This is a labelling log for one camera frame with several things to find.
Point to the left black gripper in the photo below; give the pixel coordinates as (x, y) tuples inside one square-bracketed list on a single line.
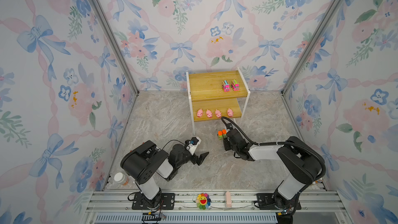
[(194, 160)]

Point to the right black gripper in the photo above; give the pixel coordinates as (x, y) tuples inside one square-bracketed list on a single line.
[(225, 142)]

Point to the pink pig toy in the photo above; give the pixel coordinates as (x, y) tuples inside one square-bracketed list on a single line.
[(218, 113), (209, 114), (199, 113), (230, 113)]

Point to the pink truck green top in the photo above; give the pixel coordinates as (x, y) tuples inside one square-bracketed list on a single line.
[(235, 85)]

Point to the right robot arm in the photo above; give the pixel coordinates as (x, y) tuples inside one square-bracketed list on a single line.
[(305, 166)]

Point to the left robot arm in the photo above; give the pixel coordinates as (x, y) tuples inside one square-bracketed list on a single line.
[(148, 159)]

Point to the colourful smiling flower plush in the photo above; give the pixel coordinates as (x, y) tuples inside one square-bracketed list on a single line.
[(203, 201)]

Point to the pink eraser block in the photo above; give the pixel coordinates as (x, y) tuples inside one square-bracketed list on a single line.
[(228, 199)]

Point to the white cap pill bottle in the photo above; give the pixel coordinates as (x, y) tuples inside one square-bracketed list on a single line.
[(121, 178)]

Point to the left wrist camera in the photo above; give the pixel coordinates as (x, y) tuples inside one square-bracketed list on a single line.
[(192, 144)]

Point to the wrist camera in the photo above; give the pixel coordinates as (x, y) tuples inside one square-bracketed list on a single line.
[(229, 127), (192, 144)]

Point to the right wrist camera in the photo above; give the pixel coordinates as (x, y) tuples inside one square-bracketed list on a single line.
[(229, 127)]

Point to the wooden two-tier shelf white frame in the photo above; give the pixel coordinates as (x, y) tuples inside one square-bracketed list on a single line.
[(205, 92)]

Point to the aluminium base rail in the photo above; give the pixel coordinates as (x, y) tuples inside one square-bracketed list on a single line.
[(115, 207)]

